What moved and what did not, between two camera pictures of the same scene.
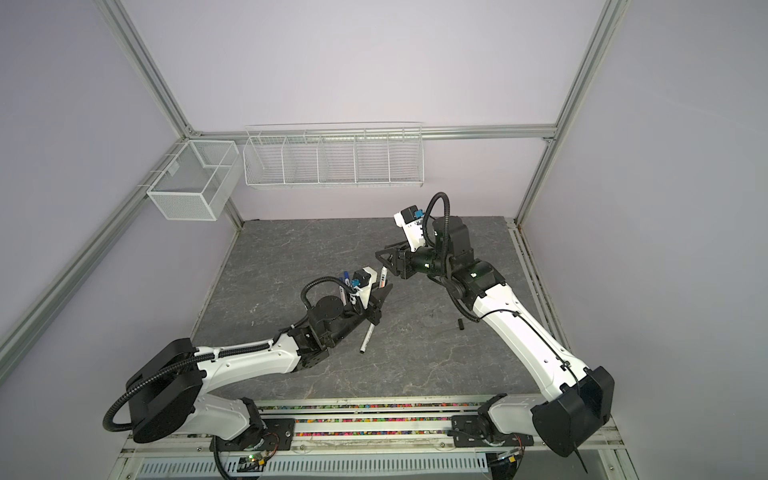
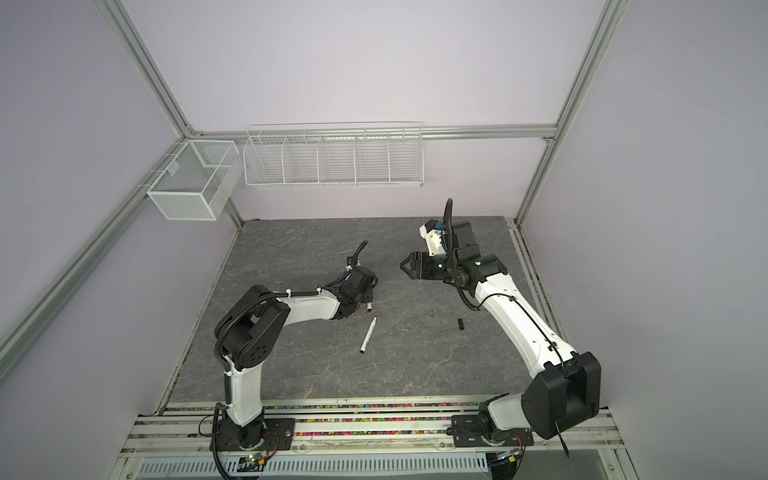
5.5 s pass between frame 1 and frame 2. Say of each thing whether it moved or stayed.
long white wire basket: stayed
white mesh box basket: stayed
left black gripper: moved
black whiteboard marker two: stayed
